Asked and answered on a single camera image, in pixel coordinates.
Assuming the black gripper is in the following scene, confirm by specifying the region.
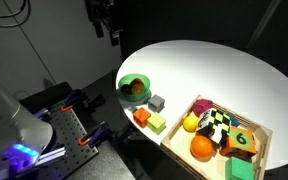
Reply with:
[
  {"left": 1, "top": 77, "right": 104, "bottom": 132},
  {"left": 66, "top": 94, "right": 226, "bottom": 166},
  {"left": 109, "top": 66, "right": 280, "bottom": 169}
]
[{"left": 84, "top": 0, "right": 122, "bottom": 47}]

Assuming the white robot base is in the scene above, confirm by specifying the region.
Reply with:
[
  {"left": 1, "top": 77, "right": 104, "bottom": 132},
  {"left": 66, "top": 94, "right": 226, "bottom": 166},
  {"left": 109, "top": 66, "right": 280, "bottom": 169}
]
[{"left": 0, "top": 74, "right": 54, "bottom": 168}]

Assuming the grey block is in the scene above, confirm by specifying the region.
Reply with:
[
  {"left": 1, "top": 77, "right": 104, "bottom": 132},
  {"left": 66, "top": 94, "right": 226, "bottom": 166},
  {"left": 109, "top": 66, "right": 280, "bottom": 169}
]
[{"left": 147, "top": 93, "right": 166, "bottom": 113}]

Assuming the orange block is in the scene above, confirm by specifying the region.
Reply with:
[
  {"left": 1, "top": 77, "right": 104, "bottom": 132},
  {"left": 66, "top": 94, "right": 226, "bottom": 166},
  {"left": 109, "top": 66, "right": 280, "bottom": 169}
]
[{"left": 132, "top": 107, "right": 152, "bottom": 129}]

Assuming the lime green block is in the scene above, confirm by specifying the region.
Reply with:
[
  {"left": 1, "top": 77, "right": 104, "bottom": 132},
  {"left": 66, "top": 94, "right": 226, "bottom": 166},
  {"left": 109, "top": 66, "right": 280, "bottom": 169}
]
[{"left": 146, "top": 112, "right": 167, "bottom": 136}]

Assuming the magenta block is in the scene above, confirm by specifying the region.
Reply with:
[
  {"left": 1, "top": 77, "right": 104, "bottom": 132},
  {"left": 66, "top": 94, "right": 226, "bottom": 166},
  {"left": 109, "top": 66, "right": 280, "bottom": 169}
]
[{"left": 192, "top": 98, "right": 214, "bottom": 118}]

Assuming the wooden tray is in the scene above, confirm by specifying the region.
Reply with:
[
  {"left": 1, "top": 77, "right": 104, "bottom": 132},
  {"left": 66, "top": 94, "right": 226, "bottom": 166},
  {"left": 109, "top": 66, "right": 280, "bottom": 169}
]
[{"left": 159, "top": 94, "right": 274, "bottom": 180}]

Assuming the blue block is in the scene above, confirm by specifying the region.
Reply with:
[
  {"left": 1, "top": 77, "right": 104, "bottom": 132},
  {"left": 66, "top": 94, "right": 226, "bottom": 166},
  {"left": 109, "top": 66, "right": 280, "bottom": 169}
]
[{"left": 228, "top": 114, "right": 241, "bottom": 128}]

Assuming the green plastic bowl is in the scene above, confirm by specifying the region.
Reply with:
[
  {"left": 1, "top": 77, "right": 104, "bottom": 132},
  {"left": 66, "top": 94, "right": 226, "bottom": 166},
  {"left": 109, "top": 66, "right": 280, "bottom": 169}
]
[{"left": 117, "top": 73, "right": 152, "bottom": 103}]

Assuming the dark red toy fruit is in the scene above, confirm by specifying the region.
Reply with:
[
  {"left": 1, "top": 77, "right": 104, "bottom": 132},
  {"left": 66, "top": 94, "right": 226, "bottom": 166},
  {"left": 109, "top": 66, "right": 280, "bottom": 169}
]
[{"left": 120, "top": 84, "right": 133, "bottom": 96}]

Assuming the yellow toy fruit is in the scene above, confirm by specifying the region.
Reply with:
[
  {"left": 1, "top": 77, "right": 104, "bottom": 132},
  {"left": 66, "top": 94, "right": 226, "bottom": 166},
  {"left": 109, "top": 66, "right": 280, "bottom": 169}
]
[{"left": 131, "top": 83, "right": 146, "bottom": 97}]

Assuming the purple clamp orange tip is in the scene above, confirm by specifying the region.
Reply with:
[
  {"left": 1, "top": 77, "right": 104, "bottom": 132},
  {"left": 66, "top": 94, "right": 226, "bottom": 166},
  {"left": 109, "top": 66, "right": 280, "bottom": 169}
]
[{"left": 60, "top": 88, "right": 107, "bottom": 113}]

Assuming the blue black clamp equipment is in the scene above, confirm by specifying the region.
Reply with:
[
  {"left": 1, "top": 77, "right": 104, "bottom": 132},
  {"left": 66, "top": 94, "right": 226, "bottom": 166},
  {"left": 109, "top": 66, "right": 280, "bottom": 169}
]
[{"left": 78, "top": 120, "right": 132, "bottom": 148}]

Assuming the black perforated breadboard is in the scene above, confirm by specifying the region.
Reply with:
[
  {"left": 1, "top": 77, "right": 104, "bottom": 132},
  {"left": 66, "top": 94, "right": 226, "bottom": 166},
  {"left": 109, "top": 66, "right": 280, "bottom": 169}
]
[{"left": 18, "top": 81, "right": 100, "bottom": 180}]

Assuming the yellow toy lemon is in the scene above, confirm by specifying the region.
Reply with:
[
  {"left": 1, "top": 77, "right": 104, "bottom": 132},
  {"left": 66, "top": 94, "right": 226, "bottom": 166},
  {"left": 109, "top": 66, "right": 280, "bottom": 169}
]
[{"left": 182, "top": 114, "right": 200, "bottom": 133}]

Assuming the black mounting plate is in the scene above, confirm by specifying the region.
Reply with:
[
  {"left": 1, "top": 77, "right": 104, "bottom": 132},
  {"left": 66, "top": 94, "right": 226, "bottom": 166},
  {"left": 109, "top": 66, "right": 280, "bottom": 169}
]
[{"left": 67, "top": 139, "right": 136, "bottom": 180}]

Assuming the checkered cube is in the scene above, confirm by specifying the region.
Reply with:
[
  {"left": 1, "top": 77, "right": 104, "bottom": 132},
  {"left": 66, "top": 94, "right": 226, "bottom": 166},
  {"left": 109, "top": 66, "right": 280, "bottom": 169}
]
[{"left": 196, "top": 107, "right": 233, "bottom": 145}]

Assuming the orange toy fruit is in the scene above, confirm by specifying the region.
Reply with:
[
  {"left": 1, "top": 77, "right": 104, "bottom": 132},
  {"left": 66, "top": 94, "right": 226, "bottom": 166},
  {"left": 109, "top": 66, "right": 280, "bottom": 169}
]
[{"left": 189, "top": 134, "right": 216, "bottom": 160}]

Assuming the orange number six cube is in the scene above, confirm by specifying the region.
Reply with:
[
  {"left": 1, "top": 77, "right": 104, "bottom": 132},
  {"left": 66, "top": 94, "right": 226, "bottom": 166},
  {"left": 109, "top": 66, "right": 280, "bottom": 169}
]
[{"left": 218, "top": 125, "right": 258, "bottom": 160}]

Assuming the black wall cable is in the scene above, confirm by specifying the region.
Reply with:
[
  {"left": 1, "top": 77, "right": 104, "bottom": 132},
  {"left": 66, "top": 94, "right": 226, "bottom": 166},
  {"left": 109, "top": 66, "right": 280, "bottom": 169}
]
[{"left": 0, "top": 0, "right": 32, "bottom": 29}]

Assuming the aluminium rail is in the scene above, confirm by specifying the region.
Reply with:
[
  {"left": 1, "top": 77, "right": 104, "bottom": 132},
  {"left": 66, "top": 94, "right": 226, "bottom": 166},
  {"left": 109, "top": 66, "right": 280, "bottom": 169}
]
[{"left": 33, "top": 146, "right": 68, "bottom": 168}]

